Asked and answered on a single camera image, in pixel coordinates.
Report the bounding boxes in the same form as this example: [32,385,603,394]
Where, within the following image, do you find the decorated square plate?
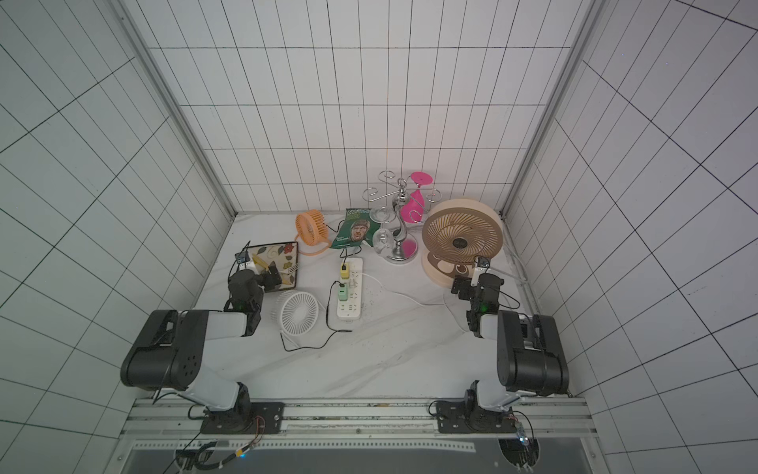
[235,241,298,290]

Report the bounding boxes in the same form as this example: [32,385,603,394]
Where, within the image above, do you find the beige bear desk fan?
[422,197,503,288]

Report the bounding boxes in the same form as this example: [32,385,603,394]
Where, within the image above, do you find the orange small fan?
[295,209,332,256]

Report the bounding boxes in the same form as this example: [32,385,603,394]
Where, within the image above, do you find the white desk fan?
[272,290,320,337]

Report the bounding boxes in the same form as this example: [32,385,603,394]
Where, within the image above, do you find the green snack bag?
[331,207,381,249]

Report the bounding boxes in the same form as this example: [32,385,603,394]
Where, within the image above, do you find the black orange fan cable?
[325,221,351,268]

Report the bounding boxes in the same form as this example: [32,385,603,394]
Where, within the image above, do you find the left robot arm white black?
[120,264,284,435]

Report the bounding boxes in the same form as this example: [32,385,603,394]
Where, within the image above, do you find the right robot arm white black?
[430,269,570,444]

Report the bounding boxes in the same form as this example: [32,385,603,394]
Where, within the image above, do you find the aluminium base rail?
[122,398,597,440]

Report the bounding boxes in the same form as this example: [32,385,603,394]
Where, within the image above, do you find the silver glass holder stand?
[362,170,439,265]

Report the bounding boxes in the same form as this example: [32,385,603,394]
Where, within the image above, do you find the white power strip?
[337,257,363,321]

